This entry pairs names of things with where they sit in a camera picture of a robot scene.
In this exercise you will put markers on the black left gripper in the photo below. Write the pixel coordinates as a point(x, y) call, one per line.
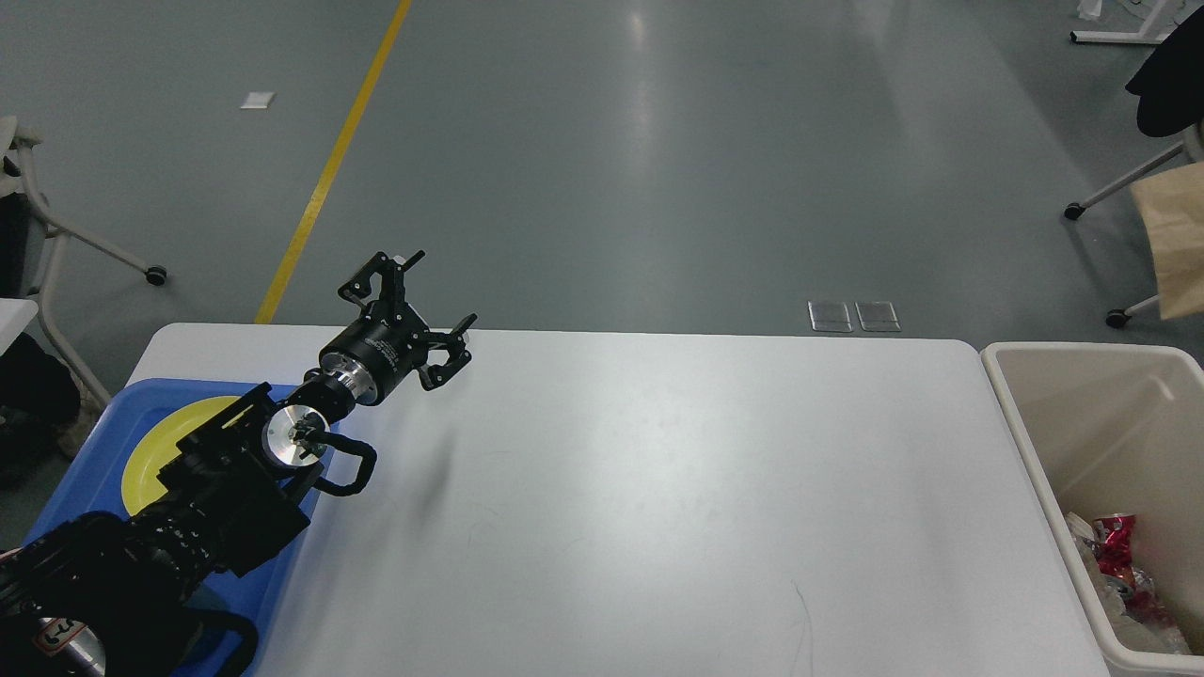
point(374, 354)

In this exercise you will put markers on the white office chair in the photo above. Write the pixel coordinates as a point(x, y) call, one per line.
point(20, 179)

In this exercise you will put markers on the beige plastic bin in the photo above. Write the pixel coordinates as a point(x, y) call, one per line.
point(1115, 428)

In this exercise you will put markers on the white desk frame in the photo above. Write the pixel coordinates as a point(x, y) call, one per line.
point(1130, 23)

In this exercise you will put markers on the brown paper bag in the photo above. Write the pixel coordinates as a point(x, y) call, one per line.
point(1170, 204)

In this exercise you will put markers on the right side office chair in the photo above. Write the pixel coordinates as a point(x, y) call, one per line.
point(1168, 88)

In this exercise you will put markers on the silver foil wrapper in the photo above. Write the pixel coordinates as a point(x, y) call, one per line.
point(1130, 633)

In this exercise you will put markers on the yellow plastic plate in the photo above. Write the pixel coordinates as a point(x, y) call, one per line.
point(139, 485)

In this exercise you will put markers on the red wrapper piece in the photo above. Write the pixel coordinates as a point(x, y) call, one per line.
point(1114, 556)

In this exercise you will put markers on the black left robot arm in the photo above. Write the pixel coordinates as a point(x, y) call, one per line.
point(102, 595)

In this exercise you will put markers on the white side table edge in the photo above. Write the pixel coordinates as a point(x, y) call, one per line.
point(16, 315)

